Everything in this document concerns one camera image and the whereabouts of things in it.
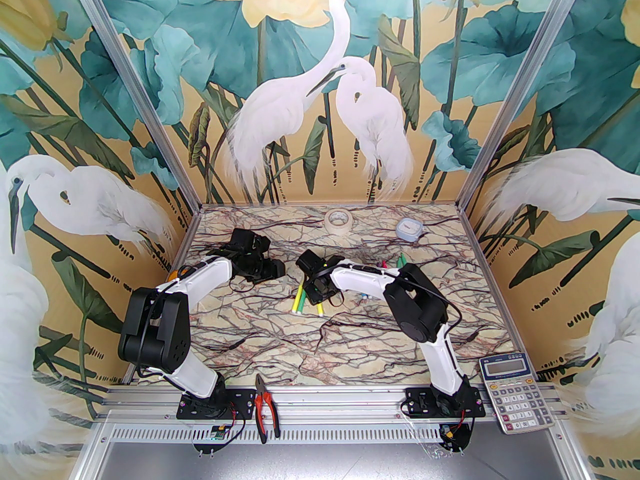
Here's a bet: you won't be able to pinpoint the beige masking tape roll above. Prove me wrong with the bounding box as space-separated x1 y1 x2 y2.
324 209 355 234

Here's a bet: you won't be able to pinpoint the small blue white round box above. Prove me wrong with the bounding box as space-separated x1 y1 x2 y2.
396 218 423 241

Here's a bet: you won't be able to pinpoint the perforated grey metal panel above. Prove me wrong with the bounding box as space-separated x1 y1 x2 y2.
75 423 586 480

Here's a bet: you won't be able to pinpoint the grey desk calculator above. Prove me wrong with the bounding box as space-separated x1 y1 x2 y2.
478 351 557 435

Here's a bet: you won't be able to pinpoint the red handled pliers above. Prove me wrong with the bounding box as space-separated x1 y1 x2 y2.
254 373 282 445

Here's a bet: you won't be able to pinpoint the aluminium frame rail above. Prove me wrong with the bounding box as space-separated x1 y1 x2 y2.
97 385 571 424

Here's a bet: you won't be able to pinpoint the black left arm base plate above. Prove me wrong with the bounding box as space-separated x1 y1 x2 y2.
177 387 256 420

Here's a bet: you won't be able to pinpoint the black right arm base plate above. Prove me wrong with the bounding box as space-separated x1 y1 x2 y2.
404 387 487 419

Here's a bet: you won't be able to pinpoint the black mount with yellow connector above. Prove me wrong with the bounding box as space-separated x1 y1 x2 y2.
440 423 473 451

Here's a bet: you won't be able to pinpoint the aluminium frame post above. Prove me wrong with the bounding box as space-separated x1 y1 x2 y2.
457 0 593 209
65 0 203 209

